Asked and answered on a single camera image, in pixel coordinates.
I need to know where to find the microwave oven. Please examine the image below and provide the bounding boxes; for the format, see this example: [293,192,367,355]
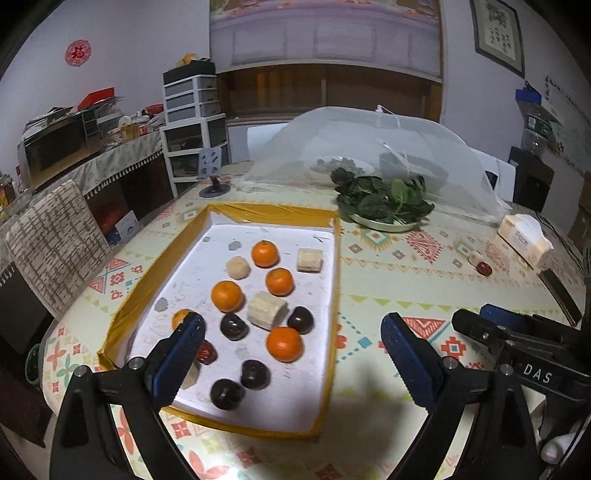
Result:
[21,113,100,185]

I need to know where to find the chair with checkered cushion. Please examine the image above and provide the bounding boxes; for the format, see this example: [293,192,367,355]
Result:
[4,179,114,319]

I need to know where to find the dark chair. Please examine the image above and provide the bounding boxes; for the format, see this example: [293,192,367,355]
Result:
[0,268,54,370]

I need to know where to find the white chair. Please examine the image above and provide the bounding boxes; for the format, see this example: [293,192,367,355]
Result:
[480,154,516,202]

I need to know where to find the person's right hand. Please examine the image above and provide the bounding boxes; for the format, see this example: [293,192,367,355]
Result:
[538,406,583,463]

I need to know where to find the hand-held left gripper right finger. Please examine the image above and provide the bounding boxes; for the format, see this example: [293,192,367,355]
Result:
[379,311,543,480]

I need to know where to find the fringed counter cloth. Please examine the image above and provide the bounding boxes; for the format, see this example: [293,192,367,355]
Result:
[76,134,165,197]

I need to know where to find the grey small drawer unit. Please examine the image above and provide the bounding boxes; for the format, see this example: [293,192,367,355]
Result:
[163,74,219,123]

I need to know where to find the red box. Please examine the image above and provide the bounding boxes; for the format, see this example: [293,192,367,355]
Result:
[76,87,125,110]

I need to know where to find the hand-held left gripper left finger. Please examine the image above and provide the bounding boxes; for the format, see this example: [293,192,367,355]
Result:
[50,310,207,480]

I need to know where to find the white plastic drawer unit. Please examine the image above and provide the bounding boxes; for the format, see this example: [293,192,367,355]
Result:
[161,114,229,197]

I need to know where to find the red paper wall decoration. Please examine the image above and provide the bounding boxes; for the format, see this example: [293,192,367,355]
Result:
[65,40,92,66]

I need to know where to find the row of small jars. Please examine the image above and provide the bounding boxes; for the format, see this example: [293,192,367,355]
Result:
[106,111,164,141]

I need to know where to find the white wall chart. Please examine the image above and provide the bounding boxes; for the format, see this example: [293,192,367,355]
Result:
[545,76,591,176]

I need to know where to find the white cardboard box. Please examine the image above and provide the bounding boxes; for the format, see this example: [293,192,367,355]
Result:
[104,210,141,244]

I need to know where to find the black smartphone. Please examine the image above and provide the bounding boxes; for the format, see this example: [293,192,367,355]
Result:
[538,268,583,326]

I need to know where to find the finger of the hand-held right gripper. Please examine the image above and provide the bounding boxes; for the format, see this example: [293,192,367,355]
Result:
[451,309,518,354]
[479,303,555,329]

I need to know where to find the dark chestnut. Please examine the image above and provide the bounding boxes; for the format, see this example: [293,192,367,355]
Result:
[287,306,315,334]
[210,378,246,411]
[240,359,271,391]
[219,312,250,342]

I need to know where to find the spinach leaves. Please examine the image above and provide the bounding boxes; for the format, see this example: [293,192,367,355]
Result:
[330,167,435,222]

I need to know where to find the tissue pack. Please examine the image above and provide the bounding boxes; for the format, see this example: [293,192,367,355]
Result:
[498,213,555,271]

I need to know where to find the yellow-edged white tray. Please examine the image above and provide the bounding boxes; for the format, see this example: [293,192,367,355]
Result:
[97,203,341,440]

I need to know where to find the beige round pastry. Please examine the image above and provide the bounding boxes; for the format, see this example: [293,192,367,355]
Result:
[226,257,252,280]

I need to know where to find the large black box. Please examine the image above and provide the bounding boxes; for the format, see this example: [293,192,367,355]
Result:
[510,147,555,213]

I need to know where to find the dark chestnut bottom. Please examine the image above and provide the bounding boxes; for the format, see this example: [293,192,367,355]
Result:
[210,378,246,411]

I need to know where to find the white mesh food cover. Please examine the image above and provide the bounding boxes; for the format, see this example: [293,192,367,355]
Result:
[233,105,506,224]

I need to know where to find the pale sugarcane piece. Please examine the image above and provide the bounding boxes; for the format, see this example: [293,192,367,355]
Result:
[180,360,202,391]

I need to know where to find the framed wall picture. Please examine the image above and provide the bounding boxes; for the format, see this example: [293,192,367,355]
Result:
[470,0,526,78]

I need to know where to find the group of condiment bottles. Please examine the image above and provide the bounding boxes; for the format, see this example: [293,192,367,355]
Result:
[0,168,29,210]

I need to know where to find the grey phone stand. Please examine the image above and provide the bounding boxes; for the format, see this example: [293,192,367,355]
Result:
[198,147,232,198]

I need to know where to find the corn cob piece large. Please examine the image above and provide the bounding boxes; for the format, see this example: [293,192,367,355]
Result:
[247,291,289,332]

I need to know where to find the pale green plate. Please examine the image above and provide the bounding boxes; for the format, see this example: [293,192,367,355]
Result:
[346,210,430,232]

